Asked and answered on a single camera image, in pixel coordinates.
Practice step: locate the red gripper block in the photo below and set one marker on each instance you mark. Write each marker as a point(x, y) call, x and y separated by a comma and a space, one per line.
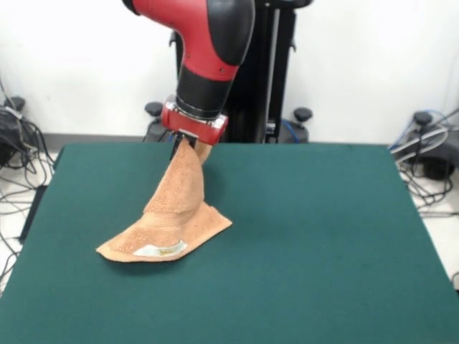
point(193, 127)

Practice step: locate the black pedestal leg with knob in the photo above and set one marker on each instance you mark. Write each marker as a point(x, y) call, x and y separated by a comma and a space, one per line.
point(155, 108)
point(303, 114)

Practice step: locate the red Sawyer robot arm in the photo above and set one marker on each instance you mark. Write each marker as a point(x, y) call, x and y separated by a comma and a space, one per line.
point(211, 46)

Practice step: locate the black pedestal foot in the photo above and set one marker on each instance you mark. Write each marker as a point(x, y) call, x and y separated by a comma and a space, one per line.
point(422, 118)
point(14, 102)

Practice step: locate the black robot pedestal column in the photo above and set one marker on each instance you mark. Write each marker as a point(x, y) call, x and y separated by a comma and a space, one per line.
point(269, 71)

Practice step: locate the dark green table cloth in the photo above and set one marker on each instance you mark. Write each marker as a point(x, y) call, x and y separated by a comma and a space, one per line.
point(322, 215)

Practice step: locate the tan terry towel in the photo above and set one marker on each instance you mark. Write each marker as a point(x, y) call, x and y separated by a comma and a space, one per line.
point(179, 200)

